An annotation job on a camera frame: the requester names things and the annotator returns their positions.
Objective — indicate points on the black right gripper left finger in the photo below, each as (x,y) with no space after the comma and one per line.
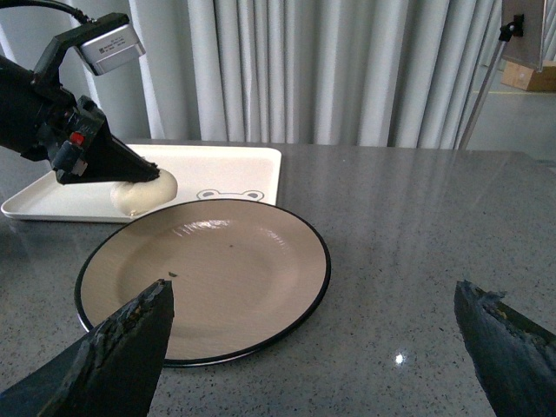
(112,371)

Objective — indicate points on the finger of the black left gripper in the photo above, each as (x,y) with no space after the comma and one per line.
(110,160)

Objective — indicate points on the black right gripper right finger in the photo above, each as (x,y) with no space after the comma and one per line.
(513,357)

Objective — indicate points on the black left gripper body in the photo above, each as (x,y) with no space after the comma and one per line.
(69,136)

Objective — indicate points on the white steamed bun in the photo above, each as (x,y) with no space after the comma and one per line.
(136,198)

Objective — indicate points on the beige plate with black rim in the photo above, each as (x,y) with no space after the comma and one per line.
(244,275)

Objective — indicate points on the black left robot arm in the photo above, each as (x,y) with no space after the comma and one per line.
(17,108)

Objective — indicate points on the white bear-print tray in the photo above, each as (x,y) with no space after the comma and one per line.
(202,172)

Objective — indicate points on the grey pleated curtain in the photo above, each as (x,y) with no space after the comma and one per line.
(369,73)

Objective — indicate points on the cardboard box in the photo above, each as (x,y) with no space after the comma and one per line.
(527,79)

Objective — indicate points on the grey board on stand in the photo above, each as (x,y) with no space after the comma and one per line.
(526,19)

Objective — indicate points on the metal stand pole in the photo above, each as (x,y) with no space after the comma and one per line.
(482,87)

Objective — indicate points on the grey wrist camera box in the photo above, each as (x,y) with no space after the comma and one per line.
(111,50)

